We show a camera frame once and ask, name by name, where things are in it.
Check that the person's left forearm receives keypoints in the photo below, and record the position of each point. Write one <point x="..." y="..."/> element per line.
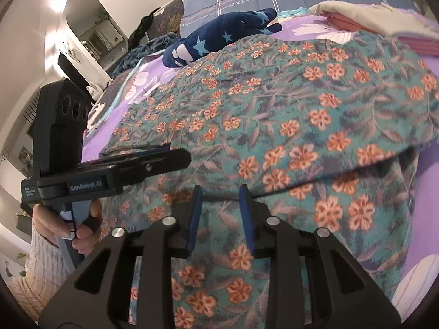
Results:
<point x="41" y="274"/>

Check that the purple floral bed sheet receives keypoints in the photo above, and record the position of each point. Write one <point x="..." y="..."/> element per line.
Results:
<point x="147" y="75"/>

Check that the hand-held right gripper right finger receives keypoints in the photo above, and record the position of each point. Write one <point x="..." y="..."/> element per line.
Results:
<point x="245" y="219"/>

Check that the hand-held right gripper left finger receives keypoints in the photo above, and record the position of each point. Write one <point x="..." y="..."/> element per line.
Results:
<point x="193" y="221"/>

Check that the person's left hand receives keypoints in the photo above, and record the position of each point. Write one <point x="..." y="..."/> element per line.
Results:
<point x="48" y="226"/>

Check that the arched wall mirror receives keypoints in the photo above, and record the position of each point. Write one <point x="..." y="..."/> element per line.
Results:
<point x="92" y="24"/>

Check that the dark hanging clothing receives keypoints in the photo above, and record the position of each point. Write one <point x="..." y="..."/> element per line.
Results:
<point x="142" y="27"/>

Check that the green houseplant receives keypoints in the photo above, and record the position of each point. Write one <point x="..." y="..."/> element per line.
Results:
<point x="15" y="267"/>

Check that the teal floral garment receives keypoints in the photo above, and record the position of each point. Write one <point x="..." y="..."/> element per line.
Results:
<point x="291" y="116"/>

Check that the navy star plush garment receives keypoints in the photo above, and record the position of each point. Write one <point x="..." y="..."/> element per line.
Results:
<point x="212" y="34"/>

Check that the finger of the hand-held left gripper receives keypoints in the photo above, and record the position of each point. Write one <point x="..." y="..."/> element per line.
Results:
<point x="157" y="164"/>
<point x="137" y="153"/>

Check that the black screen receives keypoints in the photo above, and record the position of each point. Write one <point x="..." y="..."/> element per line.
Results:
<point x="70" y="67"/>

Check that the blue knitted blanket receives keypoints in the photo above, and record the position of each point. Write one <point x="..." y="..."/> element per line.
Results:
<point x="147" y="49"/>

